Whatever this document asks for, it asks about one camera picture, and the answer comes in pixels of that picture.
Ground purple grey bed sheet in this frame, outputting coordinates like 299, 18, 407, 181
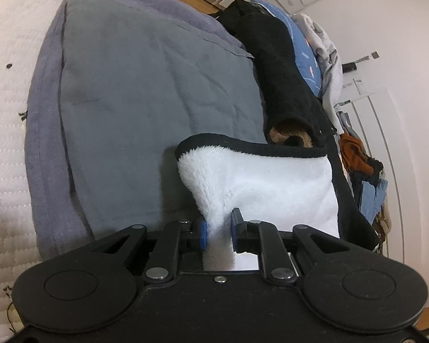
24, 0, 254, 258

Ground light grey hoodie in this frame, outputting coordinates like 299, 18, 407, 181
293, 12, 344, 131

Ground black coat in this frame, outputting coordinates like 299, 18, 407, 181
214, 0, 335, 149

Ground rust brown sweater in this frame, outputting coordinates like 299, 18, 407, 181
338, 134, 383, 176

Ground black garment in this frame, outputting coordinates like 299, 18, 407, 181
365, 155, 385, 179

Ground beige folded clothes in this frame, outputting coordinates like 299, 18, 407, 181
374, 207, 392, 240

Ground white headboard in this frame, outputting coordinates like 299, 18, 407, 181
339, 86, 404, 258

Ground blue printed pillow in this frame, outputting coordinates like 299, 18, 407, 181
252, 0, 324, 101

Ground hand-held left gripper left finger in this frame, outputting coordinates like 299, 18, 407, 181
91, 218, 208, 284

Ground white quilted mattress cover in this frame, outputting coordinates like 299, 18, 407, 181
0, 0, 79, 340

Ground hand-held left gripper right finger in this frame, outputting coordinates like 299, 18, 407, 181
231, 208, 349, 286

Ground white printed fleece blanket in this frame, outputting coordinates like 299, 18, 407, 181
175, 133, 380, 272

